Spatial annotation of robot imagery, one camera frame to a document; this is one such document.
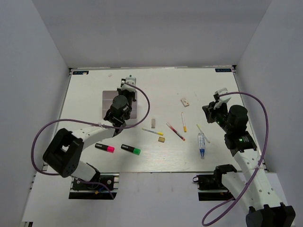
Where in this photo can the clear glue bottle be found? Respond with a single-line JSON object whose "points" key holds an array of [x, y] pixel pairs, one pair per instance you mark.
{"points": [[201, 144]]}

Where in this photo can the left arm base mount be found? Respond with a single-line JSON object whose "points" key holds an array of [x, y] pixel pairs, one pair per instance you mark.
{"points": [[105, 190]]}

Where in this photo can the green black highlighter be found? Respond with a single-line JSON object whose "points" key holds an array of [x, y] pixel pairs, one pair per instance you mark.
{"points": [[130, 149]]}

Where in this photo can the left white organizer box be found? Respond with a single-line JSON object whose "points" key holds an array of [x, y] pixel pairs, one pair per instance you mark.
{"points": [[107, 99]]}

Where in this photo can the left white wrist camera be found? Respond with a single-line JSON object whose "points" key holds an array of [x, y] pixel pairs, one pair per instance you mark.
{"points": [[128, 83]]}

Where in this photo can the red ink pen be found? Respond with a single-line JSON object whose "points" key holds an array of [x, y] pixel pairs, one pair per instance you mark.
{"points": [[175, 131]]}

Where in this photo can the white boxed eraser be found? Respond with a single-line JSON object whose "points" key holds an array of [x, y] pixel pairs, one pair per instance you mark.
{"points": [[184, 102]]}

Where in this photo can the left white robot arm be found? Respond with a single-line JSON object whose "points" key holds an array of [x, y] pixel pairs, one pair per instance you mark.
{"points": [[64, 152]]}

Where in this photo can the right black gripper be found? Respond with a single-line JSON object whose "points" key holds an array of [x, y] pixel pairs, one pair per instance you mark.
{"points": [[209, 111]]}

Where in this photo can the right blue corner label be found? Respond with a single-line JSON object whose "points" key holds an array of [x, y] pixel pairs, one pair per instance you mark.
{"points": [[222, 70]]}

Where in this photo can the orange capped white marker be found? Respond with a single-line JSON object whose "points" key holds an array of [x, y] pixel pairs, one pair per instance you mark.
{"points": [[183, 122]]}

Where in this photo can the yellow capped white marker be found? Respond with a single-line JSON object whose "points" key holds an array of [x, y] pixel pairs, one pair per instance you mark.
{"points": [[154, 132]]}

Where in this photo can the left blue corner label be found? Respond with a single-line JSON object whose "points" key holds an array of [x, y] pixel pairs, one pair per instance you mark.
{"points": [[82, 72]]}

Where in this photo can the small tan eraser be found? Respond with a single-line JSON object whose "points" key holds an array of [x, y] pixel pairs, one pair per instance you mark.
{"points": [[161, 139]]}

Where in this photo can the pale yellow capped marker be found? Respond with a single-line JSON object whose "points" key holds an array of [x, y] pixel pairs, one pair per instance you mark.
{"points": [[200, 129]]}

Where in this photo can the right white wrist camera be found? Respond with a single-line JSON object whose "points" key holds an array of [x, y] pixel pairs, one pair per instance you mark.
{"points": [[221, 97]]}

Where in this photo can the grey dirty eraser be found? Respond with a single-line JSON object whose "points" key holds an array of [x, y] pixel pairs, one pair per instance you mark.
{"points": [[153, 123]]}

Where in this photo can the pink black highlighter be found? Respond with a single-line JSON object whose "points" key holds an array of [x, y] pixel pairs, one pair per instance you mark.
{"points": [[106, 148]]}

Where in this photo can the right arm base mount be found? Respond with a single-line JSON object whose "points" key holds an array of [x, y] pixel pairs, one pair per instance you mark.
{"points": [[209, 189]]}

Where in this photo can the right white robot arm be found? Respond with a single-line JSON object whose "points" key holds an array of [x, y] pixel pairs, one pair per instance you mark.
{"points": [[255, 195]]}

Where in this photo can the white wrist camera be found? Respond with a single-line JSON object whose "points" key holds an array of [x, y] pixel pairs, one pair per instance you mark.
{"points": [[221, 97], [128, 83]]}

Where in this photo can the blue corner label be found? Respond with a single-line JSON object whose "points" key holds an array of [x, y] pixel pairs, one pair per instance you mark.
{"points": [[222, 70], [82, 72]]}

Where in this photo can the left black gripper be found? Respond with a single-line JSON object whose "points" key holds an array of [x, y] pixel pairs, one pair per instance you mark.
{"points": [[120, 92]]}

